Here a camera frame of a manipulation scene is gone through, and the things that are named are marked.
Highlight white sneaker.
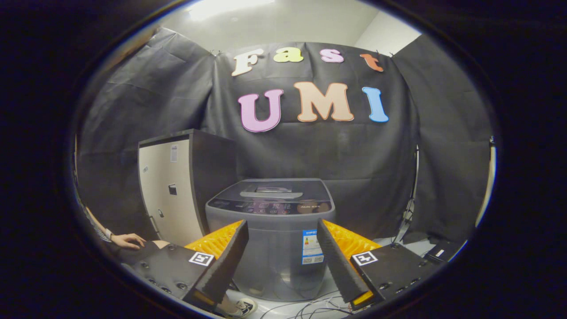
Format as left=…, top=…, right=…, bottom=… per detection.
left=224, top=298, right=258, bottom=318

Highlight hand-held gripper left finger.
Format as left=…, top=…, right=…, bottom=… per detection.
left=120, top=219, right=250, bottom=311

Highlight black light stand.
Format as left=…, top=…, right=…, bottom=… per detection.
left=392, top=144, right=420, bottom=244

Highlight floor cables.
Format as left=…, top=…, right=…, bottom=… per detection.
left=261, top=290, right=355, bottom=319

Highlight grey washing machine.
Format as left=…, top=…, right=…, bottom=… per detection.
left=205, top=178, right=336, bottom=302

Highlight black backdrop cloth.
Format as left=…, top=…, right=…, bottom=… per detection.
left=74, top=27, right=493, bottom=244

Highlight beige and dark cabinet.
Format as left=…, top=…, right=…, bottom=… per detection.
left=137, top=128, right=237, bottom=246

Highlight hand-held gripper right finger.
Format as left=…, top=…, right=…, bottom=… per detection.
left=316, top=218, right=443, bottom=311

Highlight black box on floor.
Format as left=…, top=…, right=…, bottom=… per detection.
left=423, top=239, right=466, bottom=264

